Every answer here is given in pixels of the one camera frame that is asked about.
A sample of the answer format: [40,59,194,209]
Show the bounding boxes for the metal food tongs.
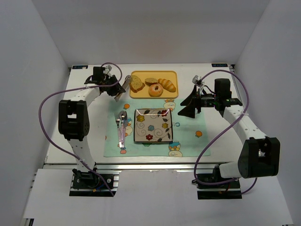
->
[114,75,132,102]

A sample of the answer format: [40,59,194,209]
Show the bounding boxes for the herb bread slice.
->
[129,75,145,93]

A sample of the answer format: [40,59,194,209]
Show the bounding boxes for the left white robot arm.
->
[58,65,126,173]

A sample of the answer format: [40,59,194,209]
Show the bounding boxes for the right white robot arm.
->
[178,76,280,179]

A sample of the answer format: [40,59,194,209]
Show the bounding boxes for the small round bread slice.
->
[145,78,158,86]

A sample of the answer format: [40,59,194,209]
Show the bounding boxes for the mint cartoon placemat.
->
[104,99,209,157]

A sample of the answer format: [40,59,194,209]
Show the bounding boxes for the golden croissant roll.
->
[158,79,176,92]

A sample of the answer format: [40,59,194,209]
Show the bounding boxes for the right blue label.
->
[211,63,228,67]

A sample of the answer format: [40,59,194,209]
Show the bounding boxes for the blue label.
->
[211,63,228,67]
[72,65,88,70]

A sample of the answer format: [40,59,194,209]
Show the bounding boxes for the yellow plastic tray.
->
[129,71,179,99]

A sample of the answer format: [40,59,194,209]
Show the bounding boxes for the glazed bagel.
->
[149,84,163,97]

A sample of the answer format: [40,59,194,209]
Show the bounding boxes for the left blue label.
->
[72,65,88,70]

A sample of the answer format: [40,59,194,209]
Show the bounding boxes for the floral square plate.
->
[134,108,173,144]

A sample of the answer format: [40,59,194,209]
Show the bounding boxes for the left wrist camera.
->
[104,65,112,78]

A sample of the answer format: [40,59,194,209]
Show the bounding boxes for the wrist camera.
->
[104,65,112,78]
[192,75,205,95]

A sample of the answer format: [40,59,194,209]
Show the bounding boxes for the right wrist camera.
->
[192,75,205,95]

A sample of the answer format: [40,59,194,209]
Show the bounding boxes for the pink handled fork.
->
[114,112,122,148]

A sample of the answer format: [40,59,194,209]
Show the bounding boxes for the pink handled spoon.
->
[119,111,127,149]

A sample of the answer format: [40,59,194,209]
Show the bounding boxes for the aluminium front rail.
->
[43,161,267,171]

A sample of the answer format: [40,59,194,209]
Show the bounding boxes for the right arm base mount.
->
[191,167,242,200]

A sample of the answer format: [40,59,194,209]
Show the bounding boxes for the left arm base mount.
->
[69,169,119,197]

